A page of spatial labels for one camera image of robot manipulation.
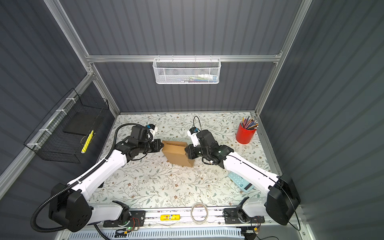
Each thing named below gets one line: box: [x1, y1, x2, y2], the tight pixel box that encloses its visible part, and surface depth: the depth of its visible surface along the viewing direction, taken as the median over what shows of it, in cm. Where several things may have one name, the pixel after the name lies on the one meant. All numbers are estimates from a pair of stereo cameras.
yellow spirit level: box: [160, 214, 181, 221], surface depth 75 cm
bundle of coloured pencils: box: [240, 116, 259, 130], surface depth 98 cm
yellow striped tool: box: [81, 130, 95, 154], surface depth 71 cm
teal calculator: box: [228, 172, 255, 193], surface depth 84 cm
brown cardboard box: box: [162, 140, 195, 168], surface depth 81 cm
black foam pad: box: [63, 111, 102, 136], surface depth 77 cm
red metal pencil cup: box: [235, 123, 257, 145], surface depth 103 cm
